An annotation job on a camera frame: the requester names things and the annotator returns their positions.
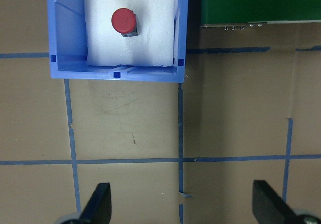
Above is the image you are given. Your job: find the blue left plastic bin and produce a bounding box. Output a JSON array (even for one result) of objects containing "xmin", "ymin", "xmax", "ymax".
[{"xmin": 47, "ymin": 0, "xmax": 189, "ymax": 83}]

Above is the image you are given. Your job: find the green conveyor belt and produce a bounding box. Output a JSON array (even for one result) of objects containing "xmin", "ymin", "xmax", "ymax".
[{"xmin": 201, "ymin": 0, "xmax": 320, "ymax": 28}]

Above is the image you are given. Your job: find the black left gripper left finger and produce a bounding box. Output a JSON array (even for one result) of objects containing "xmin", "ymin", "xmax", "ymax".
[{"xmin": 79, "ymin": 183, "xmax": 111, "ymax": 224}]

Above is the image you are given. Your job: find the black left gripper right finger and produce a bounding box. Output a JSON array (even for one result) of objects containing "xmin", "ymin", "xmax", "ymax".
[{"xmin": 252, "ymin": 180, "xmax": 301, "ymax": 224}]

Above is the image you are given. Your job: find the white foam pad left bin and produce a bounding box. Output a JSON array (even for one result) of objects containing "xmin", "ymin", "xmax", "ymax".
[{"xmin": 84, "ymin": 0, "xmax": 175, "ymax": 67}]

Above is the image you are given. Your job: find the red push button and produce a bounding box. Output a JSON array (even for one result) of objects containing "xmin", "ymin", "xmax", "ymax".
[{"xmin": 111, "ymin": 8, "xmax": 138, "ymax": 37}]

